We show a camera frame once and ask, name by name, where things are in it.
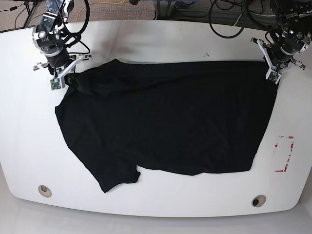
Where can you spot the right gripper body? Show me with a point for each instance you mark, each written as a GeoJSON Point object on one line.
{"type": "Point", "coordinates": [54, 45]}

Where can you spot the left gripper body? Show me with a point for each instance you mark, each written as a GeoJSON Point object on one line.
{"type": "Point", "coordinates": [279, 53]}

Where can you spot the black t-shirt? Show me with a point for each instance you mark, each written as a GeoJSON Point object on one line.
{"type": "Point", "coordinates": [184, 118]}

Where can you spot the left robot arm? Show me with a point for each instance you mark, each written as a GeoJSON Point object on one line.
{"type": "Point", "coordinates": [288, 13]}

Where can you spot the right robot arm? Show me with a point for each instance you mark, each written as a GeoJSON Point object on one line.
{"type": "Point", "coordinates": [56, 17]}

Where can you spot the black tripod stand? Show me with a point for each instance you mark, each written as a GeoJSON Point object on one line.
{"type": "Point", "coordinates": [16, 14]}

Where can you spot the red tape rectangle marking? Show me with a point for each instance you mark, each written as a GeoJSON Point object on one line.
{"type": "Point", "coordinates": [282, 153]}

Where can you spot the left table grommet hole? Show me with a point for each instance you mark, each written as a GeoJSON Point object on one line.
{"type": "Point", "coordinates": [44, 191]}

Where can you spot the table grommet hole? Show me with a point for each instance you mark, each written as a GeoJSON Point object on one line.
{"type": "Point", "coordinates": [44, 191]}
{"type": "Point", "coordinates": [259, 201]}

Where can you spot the right table grommet hole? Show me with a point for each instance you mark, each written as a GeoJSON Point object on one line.
{"type": "Point", "coordinates": [259, 201]}

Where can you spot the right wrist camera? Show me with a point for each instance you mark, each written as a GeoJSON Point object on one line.
{"type": "Point", "coordinates": [57, 83]}

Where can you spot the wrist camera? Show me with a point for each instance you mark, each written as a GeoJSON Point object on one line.
{"type": "Point", "coordinates": [273, 76]}
{"type": "Point", "coordinates": [57, 83]}

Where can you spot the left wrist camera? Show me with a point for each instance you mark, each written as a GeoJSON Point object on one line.
{"type": "Point", "coordinates": [273, 76]}

